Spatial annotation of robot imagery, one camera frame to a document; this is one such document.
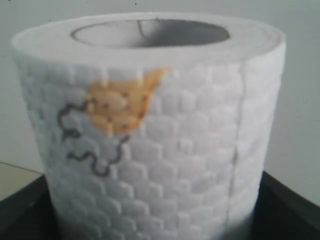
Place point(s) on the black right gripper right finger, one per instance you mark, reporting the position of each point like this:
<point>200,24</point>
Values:
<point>282,214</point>

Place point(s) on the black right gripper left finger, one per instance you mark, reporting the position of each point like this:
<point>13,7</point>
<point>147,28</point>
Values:
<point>28,214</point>

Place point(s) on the printed white paper towel roll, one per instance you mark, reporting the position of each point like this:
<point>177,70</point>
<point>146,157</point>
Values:
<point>152,126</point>

